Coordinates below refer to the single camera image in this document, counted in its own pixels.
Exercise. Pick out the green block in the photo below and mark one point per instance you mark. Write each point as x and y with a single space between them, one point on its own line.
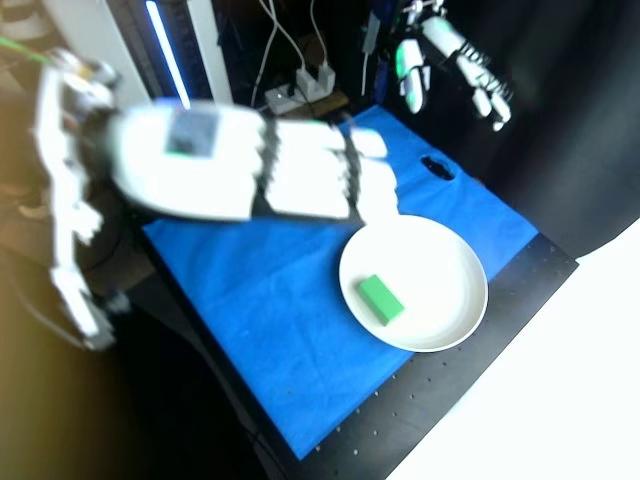
381 300

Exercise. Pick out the white round plate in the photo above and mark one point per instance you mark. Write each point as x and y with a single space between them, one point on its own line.
440 280

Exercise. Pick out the white plug adapter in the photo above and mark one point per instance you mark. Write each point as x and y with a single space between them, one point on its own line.
315 80

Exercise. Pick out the black curtain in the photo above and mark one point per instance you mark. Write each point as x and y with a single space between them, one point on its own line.
570 125

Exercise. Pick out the white power strip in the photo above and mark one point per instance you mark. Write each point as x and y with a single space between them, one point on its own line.
285 97

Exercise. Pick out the blue light strip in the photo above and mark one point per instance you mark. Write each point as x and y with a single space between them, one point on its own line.
167 55

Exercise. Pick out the blue cloth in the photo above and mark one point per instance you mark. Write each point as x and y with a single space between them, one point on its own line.
260 310

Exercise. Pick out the white column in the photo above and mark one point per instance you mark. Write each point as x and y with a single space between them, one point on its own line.
105 35

